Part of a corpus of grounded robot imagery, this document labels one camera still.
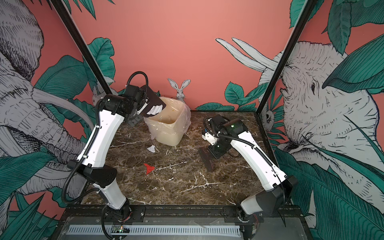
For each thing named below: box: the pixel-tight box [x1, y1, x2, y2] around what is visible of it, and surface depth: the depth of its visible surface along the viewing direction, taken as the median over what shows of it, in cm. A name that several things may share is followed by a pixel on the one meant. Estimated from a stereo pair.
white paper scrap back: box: [146, 104, 163, 115], surface depth 81 cm
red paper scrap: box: [143, 163, 155, 175], surface depth 92 cm
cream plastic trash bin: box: [144, 96, 192, 147], surface depth 89 cm
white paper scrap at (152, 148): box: [146, 145, 156, 153], surface depth 99 cm
